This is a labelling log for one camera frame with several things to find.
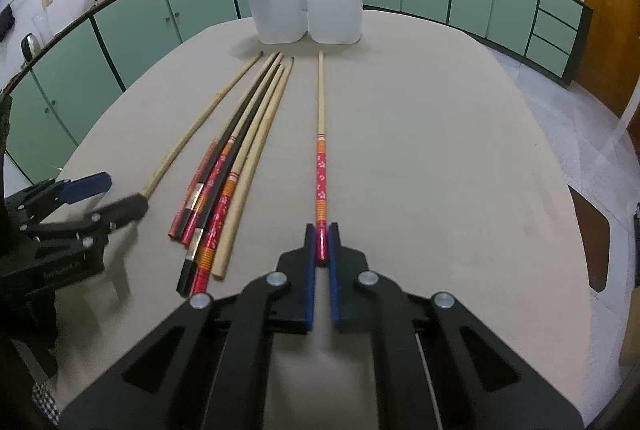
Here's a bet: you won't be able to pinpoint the dark hanging towel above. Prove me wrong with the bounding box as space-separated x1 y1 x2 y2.
0 4 16 43

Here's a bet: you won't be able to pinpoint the green lower kitchen cabinets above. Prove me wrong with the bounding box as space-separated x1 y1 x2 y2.
0 0 594 191

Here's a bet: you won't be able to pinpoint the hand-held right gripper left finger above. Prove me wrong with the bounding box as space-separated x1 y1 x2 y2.
60 223 318 430

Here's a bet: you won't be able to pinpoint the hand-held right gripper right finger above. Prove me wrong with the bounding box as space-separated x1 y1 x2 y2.
327 223 584 430

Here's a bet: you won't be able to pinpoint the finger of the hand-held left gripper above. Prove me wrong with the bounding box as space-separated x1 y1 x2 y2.
27 192 150 247
2 171 113 223

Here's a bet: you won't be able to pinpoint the thin plain bamboo chopstick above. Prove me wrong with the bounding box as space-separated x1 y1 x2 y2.
142 51 265 200

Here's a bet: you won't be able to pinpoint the steel electric kettle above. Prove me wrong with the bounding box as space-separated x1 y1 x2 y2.
20 32 42 63

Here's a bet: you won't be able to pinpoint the person's left forearm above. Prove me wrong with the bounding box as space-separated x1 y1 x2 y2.
30 380 63 426

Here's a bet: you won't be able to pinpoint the thick plain bamboo chopstick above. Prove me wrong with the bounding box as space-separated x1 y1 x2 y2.
211 56 296 281

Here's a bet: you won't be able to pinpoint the wooden door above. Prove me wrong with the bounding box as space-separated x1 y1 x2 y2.
580 0 640 118

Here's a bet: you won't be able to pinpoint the red floral chopstick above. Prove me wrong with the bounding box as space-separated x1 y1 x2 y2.
190 60 291 298
181 63 286 247
314 50 332 269

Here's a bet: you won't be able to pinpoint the person's left hand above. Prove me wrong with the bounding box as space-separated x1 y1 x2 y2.
0 292 60 378

